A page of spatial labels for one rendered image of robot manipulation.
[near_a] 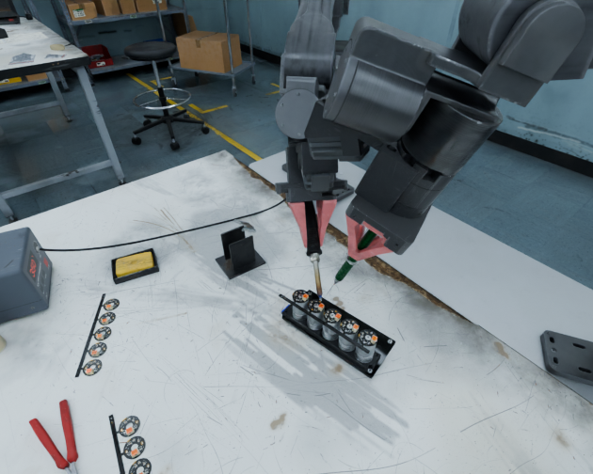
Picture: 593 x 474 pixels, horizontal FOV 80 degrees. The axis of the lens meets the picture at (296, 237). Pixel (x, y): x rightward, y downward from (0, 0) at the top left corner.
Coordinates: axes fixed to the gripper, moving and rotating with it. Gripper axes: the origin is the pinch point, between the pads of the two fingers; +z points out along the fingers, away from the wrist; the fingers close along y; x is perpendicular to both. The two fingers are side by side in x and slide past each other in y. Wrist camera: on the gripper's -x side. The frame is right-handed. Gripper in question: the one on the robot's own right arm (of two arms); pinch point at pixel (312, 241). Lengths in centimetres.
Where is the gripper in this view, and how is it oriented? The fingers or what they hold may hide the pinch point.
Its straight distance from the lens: 54.7
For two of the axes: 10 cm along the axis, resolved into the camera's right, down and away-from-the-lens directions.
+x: -1.0, -1.9, 9.8
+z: 0.6, 9.8, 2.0
